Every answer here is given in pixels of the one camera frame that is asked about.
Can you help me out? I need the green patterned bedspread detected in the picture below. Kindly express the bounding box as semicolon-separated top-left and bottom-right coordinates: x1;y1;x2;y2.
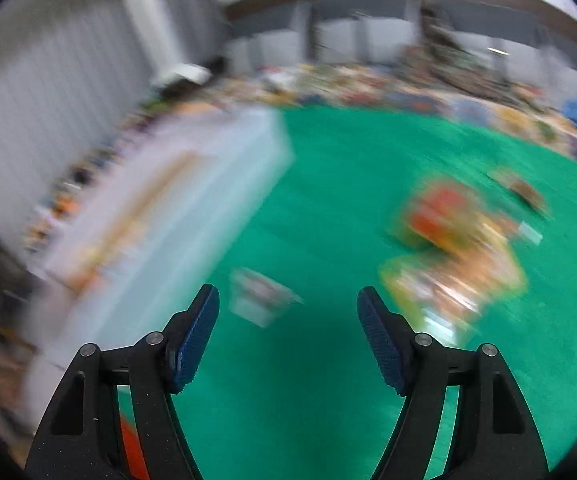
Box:
118;107;577;480

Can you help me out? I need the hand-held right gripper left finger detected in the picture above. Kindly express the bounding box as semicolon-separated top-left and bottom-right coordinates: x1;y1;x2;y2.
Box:
24;284;220;480

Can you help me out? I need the row of colourful clutter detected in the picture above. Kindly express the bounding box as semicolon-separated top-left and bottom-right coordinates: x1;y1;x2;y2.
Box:
23;102;169;253

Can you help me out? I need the white crumpled cloth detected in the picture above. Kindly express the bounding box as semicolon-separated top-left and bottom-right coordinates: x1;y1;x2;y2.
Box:
153;62;212;87

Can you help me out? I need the brown snack packet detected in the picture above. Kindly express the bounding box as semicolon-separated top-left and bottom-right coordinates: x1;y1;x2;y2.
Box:
488;167;551;218

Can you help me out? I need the white storage box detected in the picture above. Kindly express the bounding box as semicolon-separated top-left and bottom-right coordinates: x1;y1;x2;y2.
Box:
23;107;294;411

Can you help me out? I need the dark floral cloth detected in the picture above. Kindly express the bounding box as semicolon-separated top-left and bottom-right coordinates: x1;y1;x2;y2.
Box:
398;7;514;96

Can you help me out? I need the white snack packet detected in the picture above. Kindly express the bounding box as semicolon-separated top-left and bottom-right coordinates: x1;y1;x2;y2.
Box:
231;267;303;330

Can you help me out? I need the grey pillow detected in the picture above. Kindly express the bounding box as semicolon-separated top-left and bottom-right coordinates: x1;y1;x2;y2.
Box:
231;2;311;66
433;0;541;48
313;0;421;61

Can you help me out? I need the grey curtain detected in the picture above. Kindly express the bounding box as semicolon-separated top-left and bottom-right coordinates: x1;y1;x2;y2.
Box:
111;0;229;63

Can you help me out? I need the red green snack packet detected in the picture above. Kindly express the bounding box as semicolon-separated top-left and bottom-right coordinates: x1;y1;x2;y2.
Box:
401;175;474;248

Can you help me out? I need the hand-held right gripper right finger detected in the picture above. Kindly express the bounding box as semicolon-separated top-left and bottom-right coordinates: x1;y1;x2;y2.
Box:
357;286;549;480

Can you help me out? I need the sheer white curtain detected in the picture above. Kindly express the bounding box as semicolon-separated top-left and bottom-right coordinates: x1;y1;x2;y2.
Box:
0;0;155;256

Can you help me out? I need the floral bed sheet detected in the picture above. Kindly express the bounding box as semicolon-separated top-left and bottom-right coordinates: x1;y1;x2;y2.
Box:
208;55;577;176

